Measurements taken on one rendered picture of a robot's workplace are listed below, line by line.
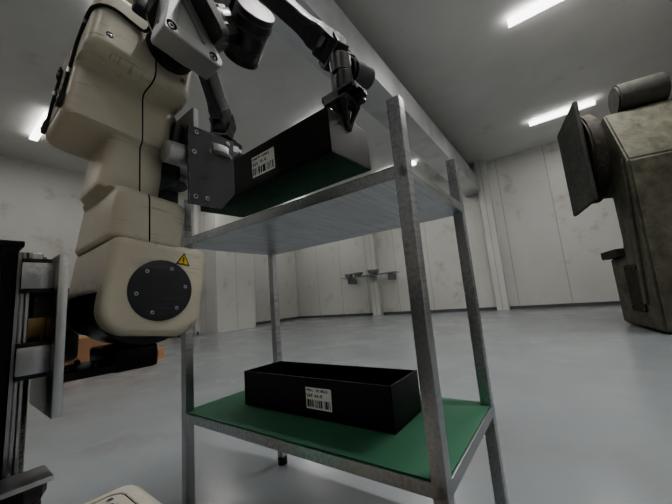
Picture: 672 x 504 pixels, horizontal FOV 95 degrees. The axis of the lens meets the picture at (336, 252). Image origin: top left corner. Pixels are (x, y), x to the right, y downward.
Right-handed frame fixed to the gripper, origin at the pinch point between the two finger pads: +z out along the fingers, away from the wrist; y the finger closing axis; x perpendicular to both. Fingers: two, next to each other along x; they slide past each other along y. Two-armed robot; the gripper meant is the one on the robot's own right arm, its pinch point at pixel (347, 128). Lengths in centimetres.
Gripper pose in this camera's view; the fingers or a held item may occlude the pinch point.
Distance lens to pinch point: 83.8
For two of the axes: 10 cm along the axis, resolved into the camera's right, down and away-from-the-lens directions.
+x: -6.1, -0.4, -7.9
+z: 1.0, 9.9, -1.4
